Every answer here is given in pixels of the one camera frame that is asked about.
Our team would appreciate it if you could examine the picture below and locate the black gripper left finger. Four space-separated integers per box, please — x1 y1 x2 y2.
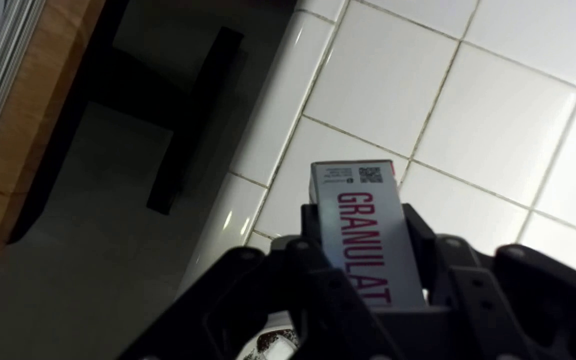
121 200 406 360

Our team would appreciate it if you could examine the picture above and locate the white red milk carton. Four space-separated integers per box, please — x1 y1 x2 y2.
308 158 433 313

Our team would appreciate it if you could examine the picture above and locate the black metal stand frame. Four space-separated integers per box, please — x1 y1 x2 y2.
6 0 249 247

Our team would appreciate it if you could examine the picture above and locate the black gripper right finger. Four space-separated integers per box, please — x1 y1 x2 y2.
401 200 576 360

